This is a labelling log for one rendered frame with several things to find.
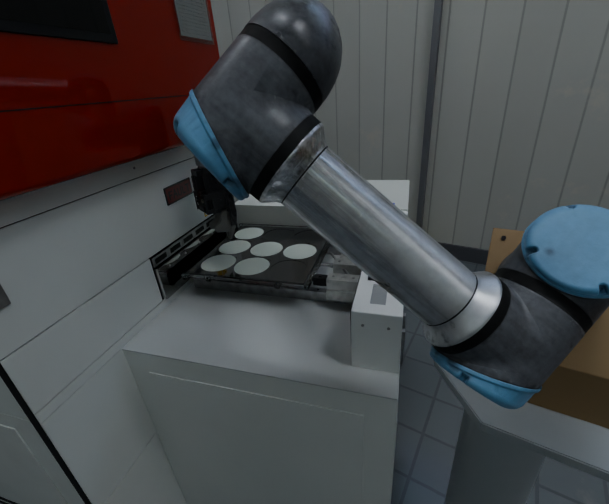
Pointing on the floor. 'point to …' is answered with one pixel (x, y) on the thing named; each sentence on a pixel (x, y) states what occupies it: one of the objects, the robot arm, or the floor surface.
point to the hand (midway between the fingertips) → (231, 233)
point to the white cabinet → (267, 435)
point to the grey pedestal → (531, 448)
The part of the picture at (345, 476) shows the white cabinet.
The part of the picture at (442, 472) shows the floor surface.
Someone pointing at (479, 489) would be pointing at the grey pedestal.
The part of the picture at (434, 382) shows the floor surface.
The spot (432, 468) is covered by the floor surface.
